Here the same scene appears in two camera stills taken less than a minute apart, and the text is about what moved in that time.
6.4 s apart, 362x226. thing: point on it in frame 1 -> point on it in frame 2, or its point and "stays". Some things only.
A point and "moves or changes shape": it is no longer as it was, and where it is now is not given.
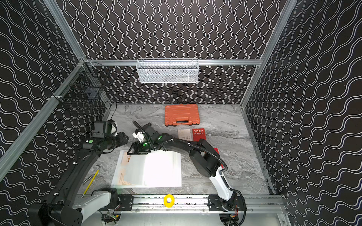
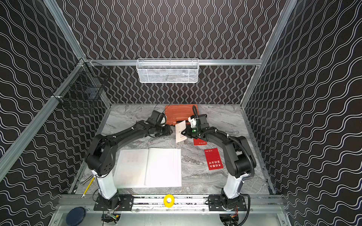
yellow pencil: [90, 184] stays
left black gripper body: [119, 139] -> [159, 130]
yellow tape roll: [168, 205] stays
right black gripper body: [143, 147] -> [192, 132]
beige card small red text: [185, 134] moves or changes shape
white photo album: [159, 169] stays
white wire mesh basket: [168, 70] stays
